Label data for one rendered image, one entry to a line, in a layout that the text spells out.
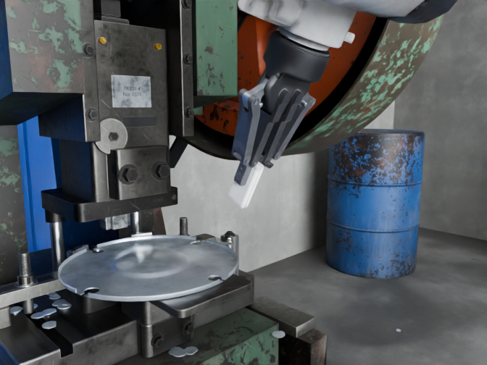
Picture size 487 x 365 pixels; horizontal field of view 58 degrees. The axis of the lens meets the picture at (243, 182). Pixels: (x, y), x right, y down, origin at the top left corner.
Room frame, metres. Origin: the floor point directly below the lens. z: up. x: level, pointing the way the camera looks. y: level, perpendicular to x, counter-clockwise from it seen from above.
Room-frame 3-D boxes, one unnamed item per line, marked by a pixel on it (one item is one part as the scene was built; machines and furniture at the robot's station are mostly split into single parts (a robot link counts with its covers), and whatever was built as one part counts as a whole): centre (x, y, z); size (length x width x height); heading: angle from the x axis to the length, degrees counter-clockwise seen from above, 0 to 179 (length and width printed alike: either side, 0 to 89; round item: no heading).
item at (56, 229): (0.79, 0.34, 0.81); 0.02 x 0.02 x 0.14
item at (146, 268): (0.71, 0.15, 0.78); 0.29 x 0.29 x 0.01
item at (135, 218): (0.90, 0.23, 0.81); 0.02 x 0.02 x 0.14
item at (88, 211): (0.80, 0.24, 0.86); 0.20 x 0.16 x 0.05; 134
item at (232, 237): (0.83, 0.03, 0.75); 0.03 x 0.03 x 0.10; 44
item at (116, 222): (0.79, 0.23, 0.84); 0.05 x 0.03 x 0.04; 134
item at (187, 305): (0.67, 0.12, 0.72); 0.25 x 0.14 x 0.14; 44
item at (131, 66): (0.77, 0.21, 1.04); 0.17 x 0.15 x 0.30; 44
